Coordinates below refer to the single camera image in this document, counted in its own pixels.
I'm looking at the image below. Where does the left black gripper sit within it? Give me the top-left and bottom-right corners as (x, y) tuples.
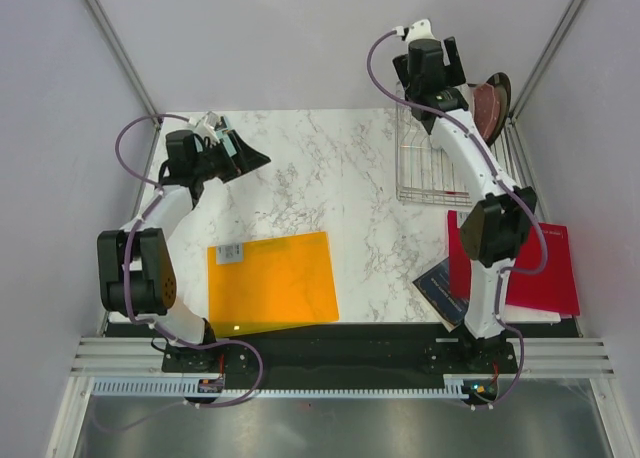
(192, 131), (270, 184)

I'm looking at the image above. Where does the pink polka dot plate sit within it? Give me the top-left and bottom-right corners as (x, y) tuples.
(472, 83), (501, 143)

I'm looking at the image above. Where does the dark rim beige plate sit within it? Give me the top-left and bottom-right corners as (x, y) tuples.
(487, 72), (512, 147)

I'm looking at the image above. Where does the metal wire dish rack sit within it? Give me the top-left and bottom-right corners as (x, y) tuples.
(396, 82), (521, 209)

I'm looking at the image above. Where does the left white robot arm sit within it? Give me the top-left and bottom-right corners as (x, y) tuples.
(97, 129), (271, 371)

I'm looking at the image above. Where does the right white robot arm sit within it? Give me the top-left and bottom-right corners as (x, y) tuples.
(393, 36), (537, 372)

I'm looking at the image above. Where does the teal book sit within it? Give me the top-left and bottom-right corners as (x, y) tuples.
(217, 116), (237, 157)

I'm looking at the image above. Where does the orange translucent plastic sheet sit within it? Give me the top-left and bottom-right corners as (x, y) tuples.
(207, 232), (339, 337)

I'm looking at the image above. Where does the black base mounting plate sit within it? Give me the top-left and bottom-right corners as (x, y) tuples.
(162, 324), (518, 389)

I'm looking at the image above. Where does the dark blue book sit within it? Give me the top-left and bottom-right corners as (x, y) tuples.
(413, 258), (469, 332)

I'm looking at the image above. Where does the red translucent plastic sheet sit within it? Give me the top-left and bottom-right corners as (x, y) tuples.
(447, 210), (581, 316)

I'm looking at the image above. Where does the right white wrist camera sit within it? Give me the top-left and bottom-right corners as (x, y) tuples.
(393, 18), (436, 43)

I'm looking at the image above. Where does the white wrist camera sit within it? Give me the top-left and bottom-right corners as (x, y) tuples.
(189, 111), (230, 144)
(393, 18), (436, 43)

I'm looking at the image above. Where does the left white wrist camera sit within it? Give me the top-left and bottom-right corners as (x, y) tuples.
(189, 111), (230, 144)

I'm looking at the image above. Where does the right aluminium frame post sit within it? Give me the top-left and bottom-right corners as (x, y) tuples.
(509, 0), (588, 121)

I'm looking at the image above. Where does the aluminium frame post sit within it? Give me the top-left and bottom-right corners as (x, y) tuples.
(509, 0), (588, 121)
(81, 0), (158, 114)

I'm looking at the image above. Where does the left aluminium frame post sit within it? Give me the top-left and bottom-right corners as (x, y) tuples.
(81, 0), (158, 114)

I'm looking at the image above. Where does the aluminium front rail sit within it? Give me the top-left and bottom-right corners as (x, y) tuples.
(72, 337), (614, 379)

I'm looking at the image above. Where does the white slotted cable duct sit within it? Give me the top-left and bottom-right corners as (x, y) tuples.
(91, 376), (482, 400)

